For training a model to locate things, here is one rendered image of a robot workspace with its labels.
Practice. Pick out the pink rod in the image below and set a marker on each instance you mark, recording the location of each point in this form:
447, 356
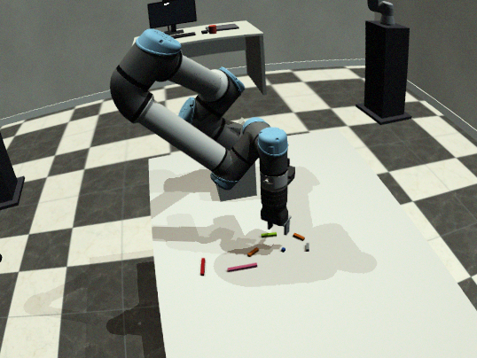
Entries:
248, 266

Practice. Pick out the orange rod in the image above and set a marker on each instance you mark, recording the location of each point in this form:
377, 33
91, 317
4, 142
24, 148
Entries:
253, 252
298, 236

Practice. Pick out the red rod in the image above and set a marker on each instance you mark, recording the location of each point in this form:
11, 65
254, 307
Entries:
202, 270

